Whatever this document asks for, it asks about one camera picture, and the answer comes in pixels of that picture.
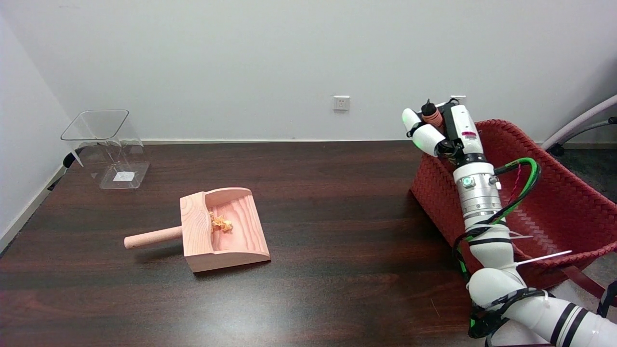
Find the white wall socket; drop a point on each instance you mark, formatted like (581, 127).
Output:
(458, 98)
(341, 102)

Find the small straw hand broom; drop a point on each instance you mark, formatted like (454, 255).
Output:
(431, 115)

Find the grey chair frame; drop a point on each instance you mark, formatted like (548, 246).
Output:
(578, 126)

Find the red woven basket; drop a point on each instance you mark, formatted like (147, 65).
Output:
(554, 212)

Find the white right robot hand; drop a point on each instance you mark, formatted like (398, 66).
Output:
(448, 130)

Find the wooden dustpan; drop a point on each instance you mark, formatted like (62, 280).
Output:
(217, 231)

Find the clear acrylic container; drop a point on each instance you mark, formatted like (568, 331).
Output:
(110, 149)

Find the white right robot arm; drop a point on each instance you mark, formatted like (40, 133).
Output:
(501, 260)

